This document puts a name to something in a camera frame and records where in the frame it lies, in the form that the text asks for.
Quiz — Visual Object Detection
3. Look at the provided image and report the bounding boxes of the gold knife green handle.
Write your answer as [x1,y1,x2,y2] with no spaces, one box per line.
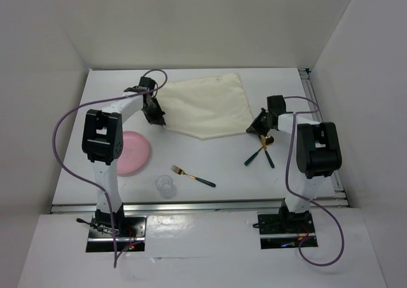
[259,135,275,168]

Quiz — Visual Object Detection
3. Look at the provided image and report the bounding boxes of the gold spoon green handle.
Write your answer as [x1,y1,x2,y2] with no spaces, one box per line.
[244,145,263,166]

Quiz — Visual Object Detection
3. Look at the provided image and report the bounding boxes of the pink plastic plate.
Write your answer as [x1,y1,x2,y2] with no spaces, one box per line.
[117,131,150,176]

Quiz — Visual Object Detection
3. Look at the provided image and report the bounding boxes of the cream cloth placemat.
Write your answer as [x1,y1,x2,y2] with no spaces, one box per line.
[157,73,254,140]

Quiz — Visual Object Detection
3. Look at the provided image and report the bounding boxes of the clear drinking glass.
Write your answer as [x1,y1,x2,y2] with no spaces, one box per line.
[156,175,176,199]

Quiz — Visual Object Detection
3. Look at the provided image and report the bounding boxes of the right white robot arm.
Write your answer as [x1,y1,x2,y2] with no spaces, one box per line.
[246,95,342,233]

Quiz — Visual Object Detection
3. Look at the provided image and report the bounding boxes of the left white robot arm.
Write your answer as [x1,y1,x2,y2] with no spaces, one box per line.
[81,76,166,237]

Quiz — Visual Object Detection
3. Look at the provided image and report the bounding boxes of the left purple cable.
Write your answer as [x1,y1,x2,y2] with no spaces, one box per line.
[52,69,169,268]

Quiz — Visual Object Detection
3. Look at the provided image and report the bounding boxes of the aluminium frame rail right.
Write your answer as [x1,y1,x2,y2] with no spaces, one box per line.
[298,67,350,208]

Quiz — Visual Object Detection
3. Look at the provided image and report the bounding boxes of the aluminium frame rail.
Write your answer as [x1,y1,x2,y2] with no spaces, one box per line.
[49,196,350,214]
[298,67,350,208]

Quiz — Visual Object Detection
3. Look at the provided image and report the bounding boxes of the gold fork green handle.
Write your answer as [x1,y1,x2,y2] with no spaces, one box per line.
[171,165,216,188]

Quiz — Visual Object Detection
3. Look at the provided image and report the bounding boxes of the aluminium frame rail front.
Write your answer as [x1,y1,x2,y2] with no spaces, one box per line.
[49,196,350,214]

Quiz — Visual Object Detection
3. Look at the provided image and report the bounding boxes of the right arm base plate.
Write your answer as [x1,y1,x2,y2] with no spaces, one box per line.
[252,207,318,249]

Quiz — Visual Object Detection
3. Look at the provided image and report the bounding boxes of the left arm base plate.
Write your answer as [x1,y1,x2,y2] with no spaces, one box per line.
[76,216,147,253]

